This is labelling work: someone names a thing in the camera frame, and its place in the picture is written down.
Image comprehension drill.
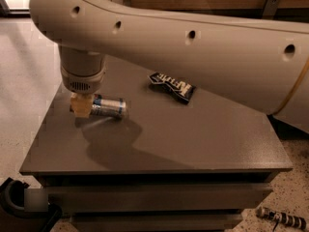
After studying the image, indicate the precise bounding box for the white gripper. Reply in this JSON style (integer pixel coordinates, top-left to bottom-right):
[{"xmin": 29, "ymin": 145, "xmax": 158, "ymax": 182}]
[{"xmin": 61, "ymin": 68, "xmax": 105, "ymax": 118}]

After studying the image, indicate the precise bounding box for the silver blue redbull can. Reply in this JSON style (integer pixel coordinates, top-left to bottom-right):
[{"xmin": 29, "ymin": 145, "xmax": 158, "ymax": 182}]
[{"xmin": 91, "ymin": 94, "xmax": 127, "ymax": 119}]

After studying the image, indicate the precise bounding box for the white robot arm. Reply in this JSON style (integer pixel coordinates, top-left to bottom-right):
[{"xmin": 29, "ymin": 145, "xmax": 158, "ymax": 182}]
[{"xmin": 29, "ymin": 0, "xmax": 309, "ymax": 132}]

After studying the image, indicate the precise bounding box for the black curved robot base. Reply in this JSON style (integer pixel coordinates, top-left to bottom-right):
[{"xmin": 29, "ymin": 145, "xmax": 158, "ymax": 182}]
[{"xmin": 0, "ymin": 177, "xmax": 63, "ymax": 232}]

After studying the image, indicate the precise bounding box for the blue kettle chips bag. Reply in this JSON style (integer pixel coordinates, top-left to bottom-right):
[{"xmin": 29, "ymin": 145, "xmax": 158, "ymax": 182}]
[{"xmin": 149, "ymin": 72, "xmax": 196, "ymax": 104}]

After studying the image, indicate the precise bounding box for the grey drawer cabinet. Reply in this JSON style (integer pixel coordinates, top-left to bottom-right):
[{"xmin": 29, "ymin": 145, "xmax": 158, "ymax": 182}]
[{"xmin": 20, "ymin": 58, "xmax": 292, "ymax": 232}]

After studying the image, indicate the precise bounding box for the black white striped rod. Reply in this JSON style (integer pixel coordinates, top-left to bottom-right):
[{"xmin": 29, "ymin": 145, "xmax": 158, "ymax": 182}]
[{"xmin": 256, "ymin": 207, "xmax": 309, "ymax": 231}]

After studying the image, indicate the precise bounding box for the right grey metal bracket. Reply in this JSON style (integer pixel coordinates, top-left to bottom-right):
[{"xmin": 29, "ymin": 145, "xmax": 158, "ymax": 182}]
[{"xmin": 262, "ymin": 0, "xmax": 281, "ymax": 18}]

